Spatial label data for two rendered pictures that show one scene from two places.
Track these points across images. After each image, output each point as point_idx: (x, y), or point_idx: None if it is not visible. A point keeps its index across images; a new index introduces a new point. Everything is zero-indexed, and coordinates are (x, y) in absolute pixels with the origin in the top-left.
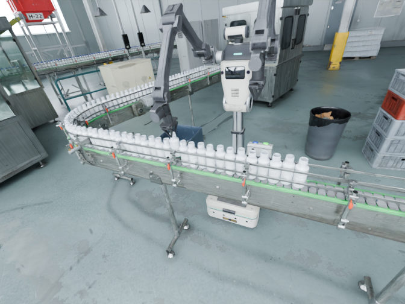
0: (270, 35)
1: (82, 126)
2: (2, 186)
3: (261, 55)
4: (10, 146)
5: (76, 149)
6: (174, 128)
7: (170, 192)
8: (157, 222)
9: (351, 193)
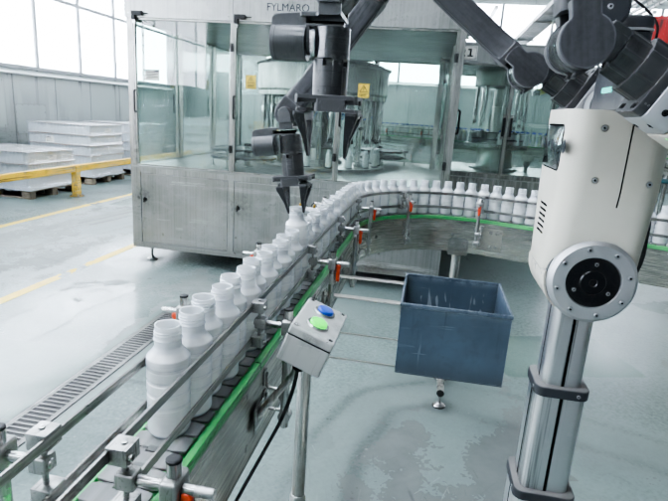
0: (557, 0)
1: (411, 214)
2: (360, 280)
3: (300, 22)
4: None
5: (307, 210)
6: (495, 296)
7: (445, 482)
8: (336, 480)
9: (8, 436)
